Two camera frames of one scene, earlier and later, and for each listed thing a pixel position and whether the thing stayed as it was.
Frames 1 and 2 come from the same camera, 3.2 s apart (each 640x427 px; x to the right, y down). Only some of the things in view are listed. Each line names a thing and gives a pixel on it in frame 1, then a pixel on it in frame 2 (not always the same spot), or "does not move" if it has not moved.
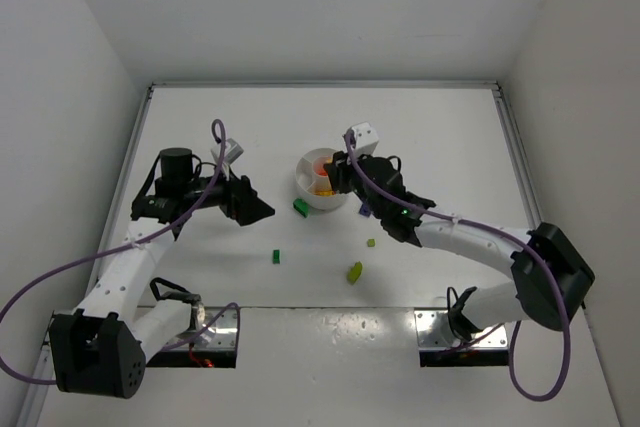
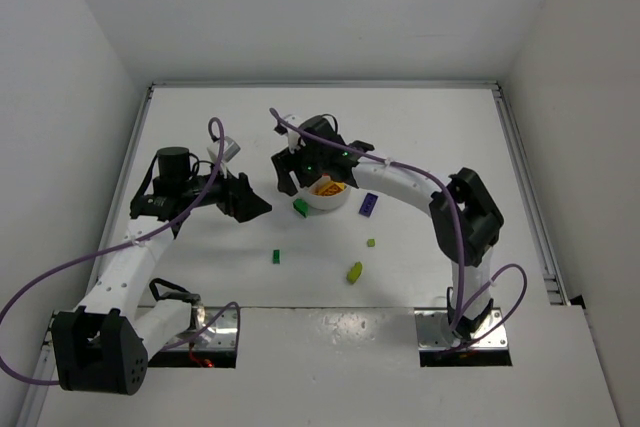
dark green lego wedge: x=302 y=207 does not move
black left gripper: x=238 y=200 does not move
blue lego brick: x=365 y=209 does not move
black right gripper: x=347 y=175 to x=298 y=167
